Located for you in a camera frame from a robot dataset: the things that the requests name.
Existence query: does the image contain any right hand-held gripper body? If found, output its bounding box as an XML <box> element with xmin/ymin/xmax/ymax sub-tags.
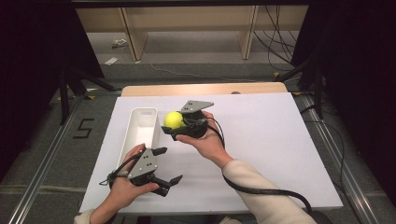
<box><xmin>170</xmin><ymin>100</ymin><xmax>216</xmax><ymax>141</ymax></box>

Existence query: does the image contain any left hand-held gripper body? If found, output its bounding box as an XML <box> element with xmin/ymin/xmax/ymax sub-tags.
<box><xmin>127</xmin><ymin>147</ymin><xmax>159</xmax><ymax>189</ymax></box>

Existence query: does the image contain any yellow tennis ball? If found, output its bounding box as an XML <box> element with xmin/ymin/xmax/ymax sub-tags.
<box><xmin>163</xmin><ymin>111</ymin><xmax>187</xmax><ymax>131</ymax></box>

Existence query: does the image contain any white plastic bin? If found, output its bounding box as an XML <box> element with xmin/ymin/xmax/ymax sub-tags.
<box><xmin>116</xmin><ymin>106</ymin><xmax>161</xmax><ymax>171</ymax></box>

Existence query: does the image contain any person's right hand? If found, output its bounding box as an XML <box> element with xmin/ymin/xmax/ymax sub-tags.
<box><xmin>177</xmin><ymin>110</ymin><xmax>234</xmax><ymax>170</ymax></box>

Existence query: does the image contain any person's left hand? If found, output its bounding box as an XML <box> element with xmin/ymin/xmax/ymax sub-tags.
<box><xmin>106</xmin><ymin>143</ymin><xmax>161</xmax><ymax>210</ymax></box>

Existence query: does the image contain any wooden table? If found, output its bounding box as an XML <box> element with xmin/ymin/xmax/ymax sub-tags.
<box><xmin>120</xmin><ymin>81</ymin><xmax>289</xmax><ymax>98</ymax></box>

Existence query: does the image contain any white sheet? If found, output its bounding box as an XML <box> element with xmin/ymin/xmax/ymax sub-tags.
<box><xmin>78</xmin><ymin>91</ymin><xmax>344</xmax><ymax>216</ymax></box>

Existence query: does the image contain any crumpled paper scrap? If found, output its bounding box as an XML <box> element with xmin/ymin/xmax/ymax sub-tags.
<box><xmin>111</xmin><ymin>37</ymin><xmax>130</xmax><ymax>49</ymax></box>

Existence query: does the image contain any black tripod stand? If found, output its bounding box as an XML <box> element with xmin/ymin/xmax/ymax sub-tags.
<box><xmin>57</xmin><ymin>66</ymin><xmax>122</xmax><ymax>126</ymax></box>

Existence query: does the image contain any black metal stand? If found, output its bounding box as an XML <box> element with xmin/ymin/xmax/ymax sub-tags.
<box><xmin>274</xmin><ymin>55</ymin><xmax>325</xmax><ymax>121</ymax></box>

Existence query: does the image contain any black curtain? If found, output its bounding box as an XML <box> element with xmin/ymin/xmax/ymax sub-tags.
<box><xmin>0</xmin><ymin>0</ymin><xmax>106</xmax><ymax>183</ymax></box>
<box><xmin>290</xmin><ymin>0</ymin><xmax>396</xmax><ymax>198</ymax></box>

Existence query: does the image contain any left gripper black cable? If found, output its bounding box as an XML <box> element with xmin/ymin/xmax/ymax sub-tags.
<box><xmin>98</xmin><ymin>151</ymin><xmax>146</xmax><ymax>189</ymax></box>

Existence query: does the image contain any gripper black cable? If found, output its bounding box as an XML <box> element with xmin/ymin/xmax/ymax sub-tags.
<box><xmin>204</xmin><ymin>116</ymin><xmax>313</xmax><ymax>216</ymax></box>
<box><xmin>98</xmin><ymin>151</ymin><xmax>146</xmax><ymax>189</ymax></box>

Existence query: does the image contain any white floor cable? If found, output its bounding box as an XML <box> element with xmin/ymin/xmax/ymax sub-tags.
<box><xmin>148</xmin><ymin>63</ymin><xmax>260</xmax><ymax>84</ymax></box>

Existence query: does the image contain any metal floor rail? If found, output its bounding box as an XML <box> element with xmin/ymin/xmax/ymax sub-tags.
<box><xmin>299</xmin><ymin>92</ymin><xmax>381</xmax><ymax>224</ymax></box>
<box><xmin>7</xmin><ymin>92</ymin><xmax>87</xmax><ymax>224</ymax></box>

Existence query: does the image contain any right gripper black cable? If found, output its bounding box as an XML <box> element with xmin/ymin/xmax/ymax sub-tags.
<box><xmin>204</xmin><ymin>116</ymin><xmax>313</xmax><ymax>216</ymax></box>

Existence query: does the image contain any bundle of black cables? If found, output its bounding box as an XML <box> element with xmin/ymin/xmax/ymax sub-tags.
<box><xmin>252</xmin><ymin>4</ymin><xmax>301</xmax><ymax>73</ymax></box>

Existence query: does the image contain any black floor cable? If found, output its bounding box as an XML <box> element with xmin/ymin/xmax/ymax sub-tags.
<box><xmin>300</xmin><ymin>104</ymin><xmax>347</xmax><ymax>189</ymax></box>

